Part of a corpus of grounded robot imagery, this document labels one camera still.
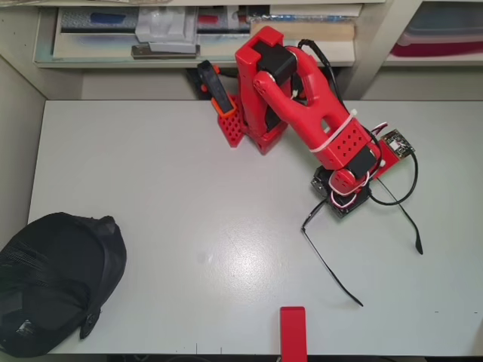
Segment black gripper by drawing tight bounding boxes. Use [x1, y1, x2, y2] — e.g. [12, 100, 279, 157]
[310, 165, 374, 222]

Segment black sunglasses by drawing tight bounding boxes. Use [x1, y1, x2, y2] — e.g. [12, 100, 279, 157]
[300, 176, 424, 307]

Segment black orange table clamp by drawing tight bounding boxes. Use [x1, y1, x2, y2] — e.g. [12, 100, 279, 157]
[186, 59, 239, 120]

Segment wooden plank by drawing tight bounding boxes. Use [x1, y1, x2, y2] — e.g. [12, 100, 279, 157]
[249, 17, 358, 41]

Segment red clamp block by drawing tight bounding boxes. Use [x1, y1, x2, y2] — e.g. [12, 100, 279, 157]
[279, 305, 309, 362]

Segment white shelf unit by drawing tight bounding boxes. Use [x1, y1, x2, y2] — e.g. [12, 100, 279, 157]
[0, 0, 483, 102]

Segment white flat box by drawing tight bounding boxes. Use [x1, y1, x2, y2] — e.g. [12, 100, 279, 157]
[269, 2, 364, 18]

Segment pink lidded plastic container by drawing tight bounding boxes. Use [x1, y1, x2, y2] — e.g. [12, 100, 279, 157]
[388, 2, 483, 60]

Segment dark blister pack red tool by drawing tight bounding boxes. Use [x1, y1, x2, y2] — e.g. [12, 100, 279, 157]
[195, 5, 252, 35]

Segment grey metal stapler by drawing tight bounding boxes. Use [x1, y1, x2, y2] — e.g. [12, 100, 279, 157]
[131, 41, 200, 60]

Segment white plastic packaging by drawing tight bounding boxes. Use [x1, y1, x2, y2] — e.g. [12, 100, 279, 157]
[135, 6, 197, 43]

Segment white shallow tray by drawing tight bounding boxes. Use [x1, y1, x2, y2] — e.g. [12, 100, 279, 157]
[32, 5, 358, 69]

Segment dark blister pack blue tool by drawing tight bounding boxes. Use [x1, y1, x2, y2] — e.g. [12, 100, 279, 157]
[60, 7, 139, 35]

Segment black baseball cap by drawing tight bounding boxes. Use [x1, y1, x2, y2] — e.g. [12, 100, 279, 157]
[0, 211, 128, 358]

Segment wrist camera board red bracket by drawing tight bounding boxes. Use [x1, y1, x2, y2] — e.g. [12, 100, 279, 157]
[371, 128, 417, 180]

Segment black camera cable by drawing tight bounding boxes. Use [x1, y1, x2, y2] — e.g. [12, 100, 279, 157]
[369, 149, 420, 207]

